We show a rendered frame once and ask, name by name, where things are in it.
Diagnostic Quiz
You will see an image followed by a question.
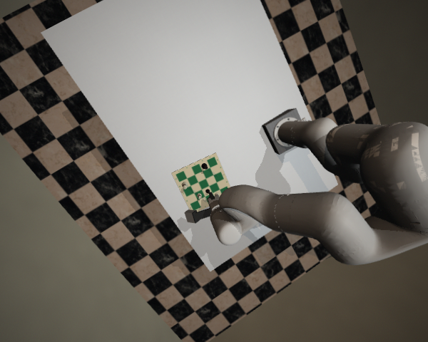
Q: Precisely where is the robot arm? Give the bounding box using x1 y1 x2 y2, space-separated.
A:
184 118 428 265

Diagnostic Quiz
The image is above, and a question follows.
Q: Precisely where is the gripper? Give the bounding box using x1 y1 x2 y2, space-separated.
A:
208 192 220 214

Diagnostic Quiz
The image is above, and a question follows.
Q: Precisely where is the green and cream chessboard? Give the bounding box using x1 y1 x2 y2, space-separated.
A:
172 153 230 212

